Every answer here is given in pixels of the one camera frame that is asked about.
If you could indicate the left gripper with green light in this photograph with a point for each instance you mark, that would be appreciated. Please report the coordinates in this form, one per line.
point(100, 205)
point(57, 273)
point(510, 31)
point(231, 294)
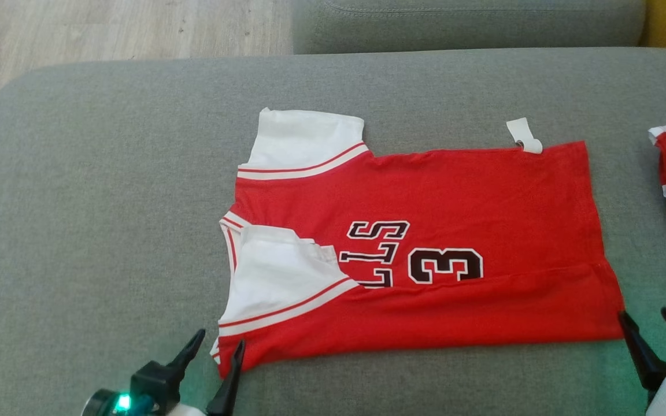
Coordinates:
point(154, 387)

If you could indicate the red and white basketball jersey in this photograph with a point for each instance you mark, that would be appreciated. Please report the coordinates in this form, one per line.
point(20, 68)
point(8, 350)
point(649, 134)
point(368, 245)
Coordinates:
point(454, 202)

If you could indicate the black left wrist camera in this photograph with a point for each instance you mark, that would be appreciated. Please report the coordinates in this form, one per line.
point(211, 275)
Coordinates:
point(99, 404)

